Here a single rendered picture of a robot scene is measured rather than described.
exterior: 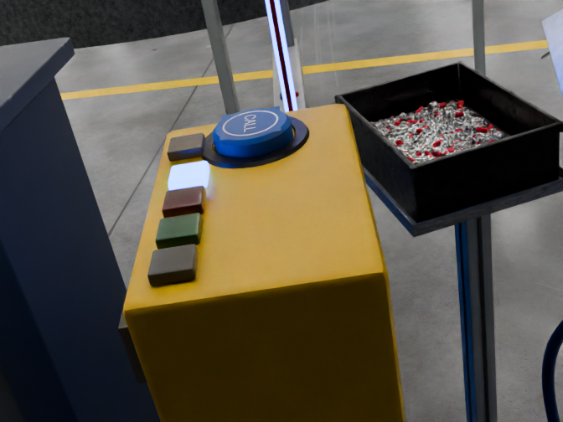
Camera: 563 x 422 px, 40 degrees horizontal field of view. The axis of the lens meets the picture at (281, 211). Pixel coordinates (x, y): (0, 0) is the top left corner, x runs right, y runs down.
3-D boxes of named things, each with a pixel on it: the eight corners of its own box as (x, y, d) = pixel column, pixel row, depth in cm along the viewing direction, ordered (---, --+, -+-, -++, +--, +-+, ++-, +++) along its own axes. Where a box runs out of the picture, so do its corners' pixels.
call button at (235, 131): (296, 162, 37) (291, 130, 36) (215, 175, 37) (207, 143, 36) (293, 127, 40) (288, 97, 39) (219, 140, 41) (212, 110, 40)
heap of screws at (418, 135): (545, 177, 80) (545, 145, 78) (421, 216, 78) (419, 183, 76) (458, 115, 96) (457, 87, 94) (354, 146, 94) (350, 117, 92)
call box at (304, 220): (411, 466, 33) (388, 265, 27) (181, 496, 33) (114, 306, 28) (367, 256, 46) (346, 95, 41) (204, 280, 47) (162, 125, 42)
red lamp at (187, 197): (204, 215, 33) (201, 203, 33) (163, 221, 33) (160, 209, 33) (207, 194, 34) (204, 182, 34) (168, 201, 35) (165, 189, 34)
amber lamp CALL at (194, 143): (204, 156, 38) (201, 146, 38) (168, 162, 38) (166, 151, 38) (206, 141, 39) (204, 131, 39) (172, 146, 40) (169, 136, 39)
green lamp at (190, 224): (200, 245, 31) (197, 234, 31) (157, 252, 31) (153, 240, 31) (204, 222, 32) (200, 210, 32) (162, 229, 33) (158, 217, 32)
